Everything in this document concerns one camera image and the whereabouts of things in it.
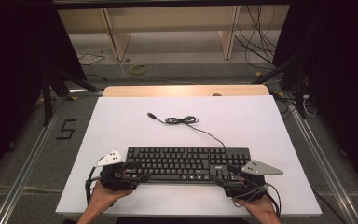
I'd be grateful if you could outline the black metal stand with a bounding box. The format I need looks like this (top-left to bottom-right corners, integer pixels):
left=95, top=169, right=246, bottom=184
left=41, top=66, right=105, bottom=126
left=252, top=55, right=310, bottom=119

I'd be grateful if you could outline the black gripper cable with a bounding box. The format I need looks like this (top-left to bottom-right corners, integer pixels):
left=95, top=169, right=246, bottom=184
left=260, top=182, right=282, bottom=217
left=85, top=166, right=106, bottom=205

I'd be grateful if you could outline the black keyboard cable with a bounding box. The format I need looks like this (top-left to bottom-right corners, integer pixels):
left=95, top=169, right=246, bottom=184
left=146, top=112, right=227, bottom=149

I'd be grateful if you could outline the dark curtain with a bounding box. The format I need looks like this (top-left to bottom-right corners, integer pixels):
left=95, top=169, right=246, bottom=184
left=0, top=0, right=87, bottom=188
left=272, top=0, right=358, bottom=202

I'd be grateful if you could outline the grey right gripper cable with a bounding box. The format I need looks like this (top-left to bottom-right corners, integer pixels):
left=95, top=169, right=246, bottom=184
left=232, top=183, right=269, bottom=201

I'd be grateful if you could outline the yellow tape roll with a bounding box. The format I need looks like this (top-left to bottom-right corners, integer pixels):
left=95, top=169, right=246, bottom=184
left=130, top=63, right=148, bottom=76

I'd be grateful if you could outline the thin black floor cable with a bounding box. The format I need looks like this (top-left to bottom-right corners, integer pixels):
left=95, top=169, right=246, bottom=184
left=77, top=52, right=107, bottom=66

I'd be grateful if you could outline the black computer keyboard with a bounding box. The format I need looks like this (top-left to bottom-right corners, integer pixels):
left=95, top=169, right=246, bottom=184
left=125, top=146, right=252, bottom=185

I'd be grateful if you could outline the light wooden shelf frame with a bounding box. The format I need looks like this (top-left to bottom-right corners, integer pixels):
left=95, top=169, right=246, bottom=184
left=57, top=4, right=290, bottom=62

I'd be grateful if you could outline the bundle of black cables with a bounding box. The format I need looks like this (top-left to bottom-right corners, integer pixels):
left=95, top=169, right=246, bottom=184
left=233, top=4, right=278, bottom=71

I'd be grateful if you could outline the silver metal floor rail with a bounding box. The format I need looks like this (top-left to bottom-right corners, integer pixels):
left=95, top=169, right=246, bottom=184
left=0, top=95, right=70, bottom=224
left=286, top=98, right=358, bottom=224

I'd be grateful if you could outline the person's right hand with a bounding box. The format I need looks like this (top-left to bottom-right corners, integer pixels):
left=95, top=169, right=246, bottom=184
left=234, top=195, right=278, bottom=218

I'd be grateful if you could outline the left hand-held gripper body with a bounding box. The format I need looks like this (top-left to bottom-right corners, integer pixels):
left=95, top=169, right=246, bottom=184
left=95, top=149, right=138, bottom=191

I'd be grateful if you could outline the white floor cable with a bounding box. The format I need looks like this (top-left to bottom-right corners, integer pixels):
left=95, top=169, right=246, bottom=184
left=115, top=58, right=198, bottom=86

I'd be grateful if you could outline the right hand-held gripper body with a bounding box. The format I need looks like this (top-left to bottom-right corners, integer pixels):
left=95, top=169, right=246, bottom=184
left=223, top=159, right=283, bottom=199

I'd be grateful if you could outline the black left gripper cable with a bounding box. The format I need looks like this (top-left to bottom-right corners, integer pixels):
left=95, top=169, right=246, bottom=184
left=85, top=166, right=106, bottom=205

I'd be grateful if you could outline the light wooden table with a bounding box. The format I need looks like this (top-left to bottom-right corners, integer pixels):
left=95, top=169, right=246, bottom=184
left=102, top=84, right=270, bottom=98

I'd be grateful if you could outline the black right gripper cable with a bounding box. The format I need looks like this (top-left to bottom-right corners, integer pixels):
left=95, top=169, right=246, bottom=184
left=260, top=182, right=282, bottom=217

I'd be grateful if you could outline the person's left hand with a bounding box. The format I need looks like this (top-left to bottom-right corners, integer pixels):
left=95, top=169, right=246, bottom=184
left=88, top=181, right=134, bottom=213

